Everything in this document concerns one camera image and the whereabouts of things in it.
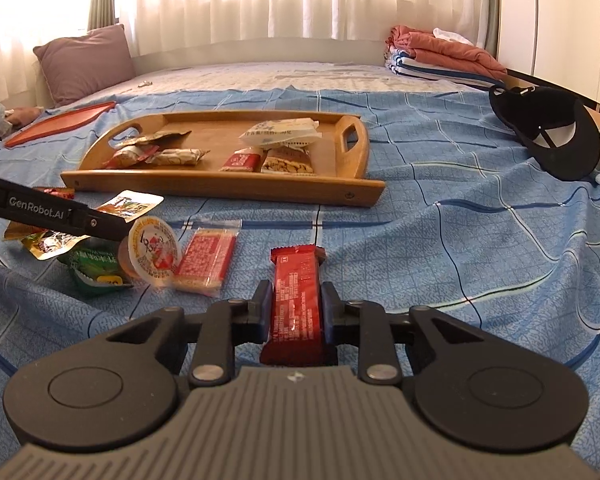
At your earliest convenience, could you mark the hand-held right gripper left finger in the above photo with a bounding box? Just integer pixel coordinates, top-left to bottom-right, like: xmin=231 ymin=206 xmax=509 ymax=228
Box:
xmin=105 ymin=280 xmax=274 ymax=389

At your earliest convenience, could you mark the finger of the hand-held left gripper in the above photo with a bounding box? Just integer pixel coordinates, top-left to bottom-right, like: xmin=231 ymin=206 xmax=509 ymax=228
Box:
xmin=67 ymin=206 xmax=131 ymax=242

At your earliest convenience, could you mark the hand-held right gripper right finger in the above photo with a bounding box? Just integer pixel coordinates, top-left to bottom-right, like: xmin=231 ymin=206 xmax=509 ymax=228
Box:
xmin=321 ymin=282 xmax=488 ymax=387

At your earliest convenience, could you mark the long red snack bar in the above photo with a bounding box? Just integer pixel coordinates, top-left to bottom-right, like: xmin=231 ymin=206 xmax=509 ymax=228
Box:
xmin=259 ymin=246 xmax=339 ymax=367

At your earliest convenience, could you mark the orange jelly cup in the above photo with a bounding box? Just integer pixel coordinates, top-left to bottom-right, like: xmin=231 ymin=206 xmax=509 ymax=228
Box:
xmin=117 ymin=215 xmax=181 ymax=287

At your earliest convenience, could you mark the red peanut snack packet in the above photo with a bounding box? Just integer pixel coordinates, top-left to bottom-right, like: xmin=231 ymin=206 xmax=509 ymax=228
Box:
xmin=102 ymin=145 xmax=159 ymax=169

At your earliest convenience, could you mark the brown peanut packet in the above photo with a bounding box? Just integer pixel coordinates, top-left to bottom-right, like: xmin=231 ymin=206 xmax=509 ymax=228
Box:
xmin=260 ymin=147 xmax=315 ymax=175

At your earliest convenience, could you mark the small red biscuit packet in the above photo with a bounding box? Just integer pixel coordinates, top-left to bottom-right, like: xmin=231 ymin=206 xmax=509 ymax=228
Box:
xmin=221 ymin=147 xmax=262 ymax=172

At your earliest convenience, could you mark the wooden tray with handles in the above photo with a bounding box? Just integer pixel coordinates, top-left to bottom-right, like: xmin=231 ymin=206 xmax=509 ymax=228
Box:
xmin=60 ymin=110 xmax=387 ymax=209

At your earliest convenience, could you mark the white snack packet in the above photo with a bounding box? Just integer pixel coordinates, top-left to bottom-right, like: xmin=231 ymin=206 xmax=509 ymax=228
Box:
xmin=238 ymin=117 xmax=322 ymax=150

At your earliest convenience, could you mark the orange snack packet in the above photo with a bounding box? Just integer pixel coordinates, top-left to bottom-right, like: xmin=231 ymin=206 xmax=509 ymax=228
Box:
xmin=2 ymin=219 xmax=47 ymax=242

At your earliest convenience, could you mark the small red snack packet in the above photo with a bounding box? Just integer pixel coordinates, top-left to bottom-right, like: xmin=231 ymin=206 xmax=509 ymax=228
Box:
xmin=34 ymin=186 xmax=76 ymax=202

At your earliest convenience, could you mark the green snack packet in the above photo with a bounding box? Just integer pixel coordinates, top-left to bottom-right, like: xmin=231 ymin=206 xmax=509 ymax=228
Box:
xmin=62 ymin=246 xmax=134 ymax=297

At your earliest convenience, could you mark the yellow foil snack packet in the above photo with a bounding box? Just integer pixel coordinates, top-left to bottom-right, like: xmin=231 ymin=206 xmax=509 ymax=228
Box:
xmin=22 ymin=229 xmax=89 ymax=261

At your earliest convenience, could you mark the clear wrapped red biscuit packet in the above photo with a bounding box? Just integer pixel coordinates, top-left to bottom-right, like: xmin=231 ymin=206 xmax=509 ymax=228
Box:
xmin=172 ymin=217 xmax=244 ymax=297

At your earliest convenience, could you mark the flat red tray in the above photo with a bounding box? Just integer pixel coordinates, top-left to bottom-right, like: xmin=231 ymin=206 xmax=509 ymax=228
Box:
xmin=4 ymin=101 xmax=117 ymax=149

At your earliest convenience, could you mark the pinkish soft object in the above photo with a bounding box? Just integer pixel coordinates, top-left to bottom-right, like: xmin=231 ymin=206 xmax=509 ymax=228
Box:
xmin=6 ymin=106 xmax=45 ymax=127

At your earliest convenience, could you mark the pink pillow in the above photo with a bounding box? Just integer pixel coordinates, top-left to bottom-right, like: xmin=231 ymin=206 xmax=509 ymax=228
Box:
xmin=33 ymin=24 xmax=134 ymax=107

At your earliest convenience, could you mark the blue patterned bedsheet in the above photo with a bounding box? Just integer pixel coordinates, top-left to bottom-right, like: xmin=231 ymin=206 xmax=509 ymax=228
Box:
xmin=0 ymin=87 xmax=600 ymax=413

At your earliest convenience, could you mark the pale patterned mattress cover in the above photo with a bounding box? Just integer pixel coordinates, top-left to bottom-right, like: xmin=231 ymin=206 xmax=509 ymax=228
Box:
xmin=60 ymin=61 xmax=491 ymax=97

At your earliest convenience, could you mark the pale bed headboard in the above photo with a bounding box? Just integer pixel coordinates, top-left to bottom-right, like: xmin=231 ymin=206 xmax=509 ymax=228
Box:
xmin=130 ymin=35 xmax=387 ymax=72

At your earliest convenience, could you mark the folded striped towel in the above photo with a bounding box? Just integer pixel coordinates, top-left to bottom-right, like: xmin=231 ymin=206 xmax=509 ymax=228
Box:
xmin=384 ymin=44 xmax=506 ymax=89

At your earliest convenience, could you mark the folded clothes pile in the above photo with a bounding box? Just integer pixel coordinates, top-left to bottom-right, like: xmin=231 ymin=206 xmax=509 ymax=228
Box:
xmin=390 ymin=25 xmax=509 ymax=81

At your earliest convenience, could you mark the black cap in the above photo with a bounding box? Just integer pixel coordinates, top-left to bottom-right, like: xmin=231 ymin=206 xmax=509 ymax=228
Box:
xmin=488 ymin=85 xmax=600 ymax=181

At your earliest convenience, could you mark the white sheer curtain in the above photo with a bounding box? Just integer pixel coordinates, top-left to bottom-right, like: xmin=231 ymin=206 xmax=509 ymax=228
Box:
xmin=0 ymin=0 xmax=501 ymax=58

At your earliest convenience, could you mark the white cloth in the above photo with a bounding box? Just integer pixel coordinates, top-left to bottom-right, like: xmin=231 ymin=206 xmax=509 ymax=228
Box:
xmin=432 ymin=27 xmax=474 ymax=44

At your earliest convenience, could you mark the white wardrobe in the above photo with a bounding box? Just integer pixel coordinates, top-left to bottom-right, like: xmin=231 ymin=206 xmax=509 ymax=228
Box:
xmin=497 ymin=0 xmax=600 ymax=113

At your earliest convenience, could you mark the dark wooden bed frame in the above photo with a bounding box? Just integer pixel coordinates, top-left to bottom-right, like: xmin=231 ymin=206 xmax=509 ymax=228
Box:
xmin=504 ymin=67 xmax=600 ymax=127

